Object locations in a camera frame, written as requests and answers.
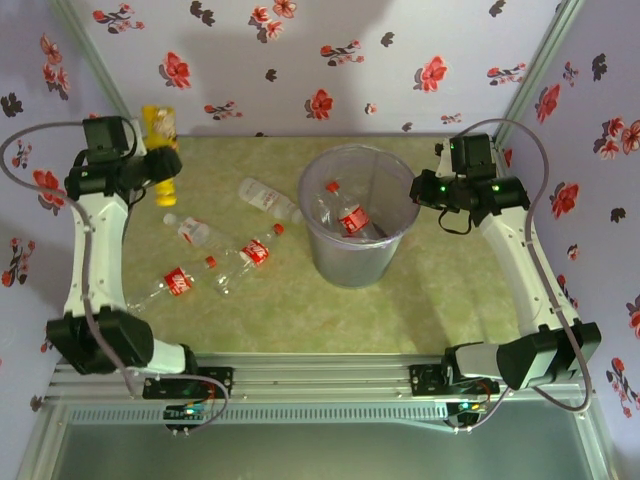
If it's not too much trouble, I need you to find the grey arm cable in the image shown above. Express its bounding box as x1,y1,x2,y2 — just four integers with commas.
452,118,599,434
0,121,230,434

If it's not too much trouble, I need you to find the translucent plastic bin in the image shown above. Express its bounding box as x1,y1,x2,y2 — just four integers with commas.
298,143,421,289

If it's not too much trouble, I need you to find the small circuit board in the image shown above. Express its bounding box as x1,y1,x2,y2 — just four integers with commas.
446,399,487,432
163,403,210,432

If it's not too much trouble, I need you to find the grey left arm cable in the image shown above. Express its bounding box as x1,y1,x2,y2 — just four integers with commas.
0,121,230,434

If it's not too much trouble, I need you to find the clear cola bottle red label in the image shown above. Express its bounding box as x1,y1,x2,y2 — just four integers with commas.
312,180,386,240
212,223,286,297
124,254,218,315

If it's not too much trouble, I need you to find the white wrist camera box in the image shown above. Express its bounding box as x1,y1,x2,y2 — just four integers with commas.
433,142,454,179
130,118,147,157

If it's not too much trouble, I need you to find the aluminium frame post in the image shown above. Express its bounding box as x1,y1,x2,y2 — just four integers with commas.
47,0,146,131
492,0,586,146

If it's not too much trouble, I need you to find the aluminium table side rail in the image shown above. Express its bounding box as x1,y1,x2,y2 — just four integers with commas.
492,133,511,176

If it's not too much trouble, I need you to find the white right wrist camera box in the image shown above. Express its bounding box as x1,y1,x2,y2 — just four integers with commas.
433,142,454,179

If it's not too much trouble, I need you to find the clear bottle red white label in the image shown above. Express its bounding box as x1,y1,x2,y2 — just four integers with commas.
162,212,237,252

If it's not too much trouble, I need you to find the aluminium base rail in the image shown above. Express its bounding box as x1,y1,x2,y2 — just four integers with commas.
47,353,597,401

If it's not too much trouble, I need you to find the grey metal lower panel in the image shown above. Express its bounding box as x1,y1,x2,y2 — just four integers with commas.
19,399,621,480

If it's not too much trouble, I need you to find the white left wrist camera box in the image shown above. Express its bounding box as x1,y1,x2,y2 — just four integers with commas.
130,118,147,157

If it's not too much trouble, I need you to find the yellow plastic bottle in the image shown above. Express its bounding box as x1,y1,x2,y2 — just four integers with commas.
141,103,180,207

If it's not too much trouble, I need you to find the grey slotted cable duct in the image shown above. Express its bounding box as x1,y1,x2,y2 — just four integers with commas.
67,407,451,426

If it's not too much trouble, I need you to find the grey right arm cable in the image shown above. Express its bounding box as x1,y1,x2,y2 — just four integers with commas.
452,118,599,434

